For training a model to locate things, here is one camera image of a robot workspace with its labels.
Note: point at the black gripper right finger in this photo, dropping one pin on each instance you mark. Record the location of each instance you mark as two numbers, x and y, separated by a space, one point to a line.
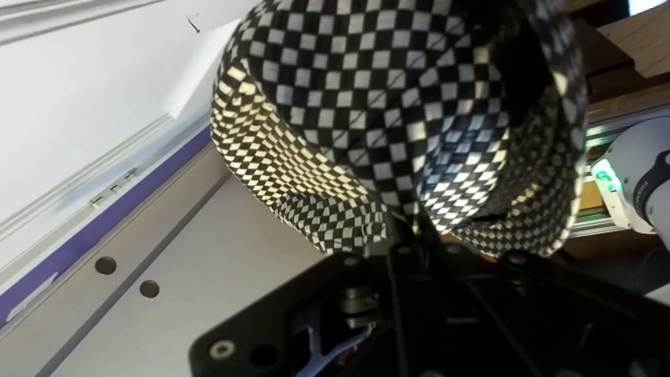
530 327

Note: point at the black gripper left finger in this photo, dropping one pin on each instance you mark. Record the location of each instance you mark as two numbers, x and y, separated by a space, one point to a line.
265 327

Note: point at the black white checkered hat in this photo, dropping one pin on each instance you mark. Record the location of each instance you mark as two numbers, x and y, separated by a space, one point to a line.
362 105

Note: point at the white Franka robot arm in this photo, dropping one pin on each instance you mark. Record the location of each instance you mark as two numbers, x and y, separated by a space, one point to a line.
645 174

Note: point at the white panelled door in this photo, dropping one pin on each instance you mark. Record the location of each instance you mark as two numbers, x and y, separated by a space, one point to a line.
85 84

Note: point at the grey panel with round holes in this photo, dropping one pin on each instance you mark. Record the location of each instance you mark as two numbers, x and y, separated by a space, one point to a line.
174 278

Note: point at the brown wooden cabinet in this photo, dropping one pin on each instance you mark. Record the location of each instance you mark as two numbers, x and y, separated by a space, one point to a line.
629 43

